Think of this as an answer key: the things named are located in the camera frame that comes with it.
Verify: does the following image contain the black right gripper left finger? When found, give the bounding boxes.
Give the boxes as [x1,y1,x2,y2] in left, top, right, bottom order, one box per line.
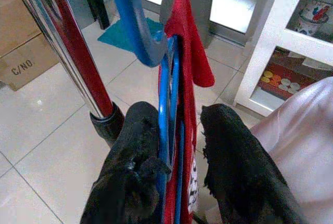
[80,101,172,224]

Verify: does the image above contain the grey curtain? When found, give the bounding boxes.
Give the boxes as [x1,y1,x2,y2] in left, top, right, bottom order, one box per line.
[160,0,215,49]

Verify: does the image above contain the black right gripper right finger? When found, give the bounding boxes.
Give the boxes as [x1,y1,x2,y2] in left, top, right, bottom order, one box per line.
[199,103,309,224]

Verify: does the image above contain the plain long white shirt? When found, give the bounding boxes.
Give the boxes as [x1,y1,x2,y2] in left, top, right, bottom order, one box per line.
[251,76,333,224]

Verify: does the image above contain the clothes rack upright pole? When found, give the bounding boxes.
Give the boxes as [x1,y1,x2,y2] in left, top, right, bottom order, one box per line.
[19,0,126,148]

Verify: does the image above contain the sliding glass door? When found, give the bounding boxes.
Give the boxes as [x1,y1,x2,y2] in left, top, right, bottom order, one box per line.
[135,0,262,47]

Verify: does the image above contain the painted ceramic bowl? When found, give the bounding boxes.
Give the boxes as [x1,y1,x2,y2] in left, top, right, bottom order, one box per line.
[298,0,331,35]

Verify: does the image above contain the colourful game box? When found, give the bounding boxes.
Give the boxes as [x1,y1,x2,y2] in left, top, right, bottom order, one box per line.
[257,62,312,100]

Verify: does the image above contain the white display cabinet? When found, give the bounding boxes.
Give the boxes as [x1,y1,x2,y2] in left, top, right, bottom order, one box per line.
[234,0,333,117]

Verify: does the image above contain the small printed cardboard box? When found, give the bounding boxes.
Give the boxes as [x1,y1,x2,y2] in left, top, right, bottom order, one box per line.
[0,33,61,92]

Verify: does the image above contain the red shirt with white print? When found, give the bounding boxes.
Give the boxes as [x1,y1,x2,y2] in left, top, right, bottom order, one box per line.
[158,0,216,224]

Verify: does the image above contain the teal floor mat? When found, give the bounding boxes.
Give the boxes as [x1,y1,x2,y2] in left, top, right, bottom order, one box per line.
[97,17,167,53]

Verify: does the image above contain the blue clothes hanger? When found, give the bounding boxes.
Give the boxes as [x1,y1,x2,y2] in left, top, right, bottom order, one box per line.
[105,0,186,224]

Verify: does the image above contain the large brown cardboard box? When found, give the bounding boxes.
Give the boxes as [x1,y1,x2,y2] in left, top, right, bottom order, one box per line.
[0,0,44,58]

